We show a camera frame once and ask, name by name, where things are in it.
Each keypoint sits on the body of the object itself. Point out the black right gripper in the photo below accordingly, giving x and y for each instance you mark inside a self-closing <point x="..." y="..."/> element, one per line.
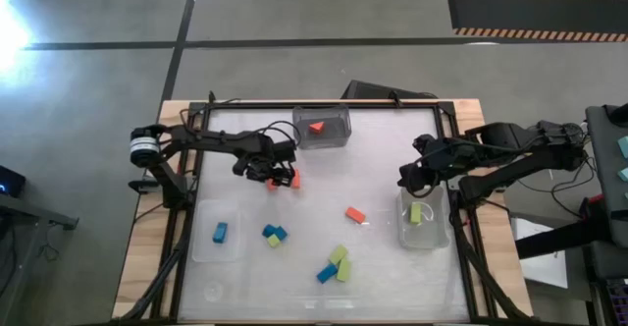
<point x="424" y="164"/>

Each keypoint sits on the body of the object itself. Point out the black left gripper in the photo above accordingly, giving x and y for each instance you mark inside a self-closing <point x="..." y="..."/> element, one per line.
<point x="267" y="154"/>

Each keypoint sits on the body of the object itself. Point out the orange foam cylinder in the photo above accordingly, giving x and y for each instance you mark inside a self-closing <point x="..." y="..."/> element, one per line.
<point x="296" y="181"/>

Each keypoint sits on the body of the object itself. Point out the green foam block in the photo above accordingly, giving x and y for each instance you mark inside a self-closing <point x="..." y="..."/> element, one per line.
<point x="416" y="213"/>
<point x="344" y="270"/>
<point x="338" y="255"/>

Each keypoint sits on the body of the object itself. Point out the orange triangular foam block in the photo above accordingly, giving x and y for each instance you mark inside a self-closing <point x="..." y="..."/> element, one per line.
<point x="317" y="128"/>

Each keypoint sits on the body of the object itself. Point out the green foam cube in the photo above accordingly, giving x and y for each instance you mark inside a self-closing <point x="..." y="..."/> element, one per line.
<point x="274" y="241"/>

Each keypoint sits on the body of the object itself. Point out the blue foam block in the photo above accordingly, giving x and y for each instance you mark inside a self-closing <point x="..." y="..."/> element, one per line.
<point x="220" y="233"/>

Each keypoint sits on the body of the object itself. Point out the blue foam cylinder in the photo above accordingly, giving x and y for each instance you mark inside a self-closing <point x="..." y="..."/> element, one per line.
<point x="326" y="273"/>

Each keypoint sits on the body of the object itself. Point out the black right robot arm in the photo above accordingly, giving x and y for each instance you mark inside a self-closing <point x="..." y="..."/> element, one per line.
<point x="515" y="142"/>

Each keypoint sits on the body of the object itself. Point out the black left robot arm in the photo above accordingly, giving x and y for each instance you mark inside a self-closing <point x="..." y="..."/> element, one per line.
<point x="211" y="142"/>

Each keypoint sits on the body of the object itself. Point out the clear plastic bin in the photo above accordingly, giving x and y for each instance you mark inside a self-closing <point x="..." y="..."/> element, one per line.
<point x="338" y="139"/>
<point x="230" y="252"/>
<point x="424" y="237"/>

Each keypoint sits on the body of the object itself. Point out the black bar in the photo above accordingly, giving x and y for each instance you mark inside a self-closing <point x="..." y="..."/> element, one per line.
<point x="559" y="240"/>

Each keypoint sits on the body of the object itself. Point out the white paper sheet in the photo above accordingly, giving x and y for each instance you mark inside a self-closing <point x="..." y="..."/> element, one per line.
<point x="544" y="269"/>

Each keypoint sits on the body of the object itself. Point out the black hazard-striped floor mat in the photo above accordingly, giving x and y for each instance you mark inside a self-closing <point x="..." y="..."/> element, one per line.
<point x="535" y="12"/>

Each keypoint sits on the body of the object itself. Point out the teal foam block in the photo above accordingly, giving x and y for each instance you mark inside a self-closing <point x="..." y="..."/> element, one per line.
<point x="624" y="147"/>
<point x="624" y="175"/>

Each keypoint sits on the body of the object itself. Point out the dark storage crate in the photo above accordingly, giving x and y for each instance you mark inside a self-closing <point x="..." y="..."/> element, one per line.
<point x="619" y="301"/>

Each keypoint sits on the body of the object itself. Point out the black computer with blue light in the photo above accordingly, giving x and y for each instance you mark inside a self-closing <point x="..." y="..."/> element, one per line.
<point x="11" y="181"/>

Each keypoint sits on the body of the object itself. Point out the black metal table frame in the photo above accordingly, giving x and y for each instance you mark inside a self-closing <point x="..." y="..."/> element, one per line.
<point x="235" y="105"/>

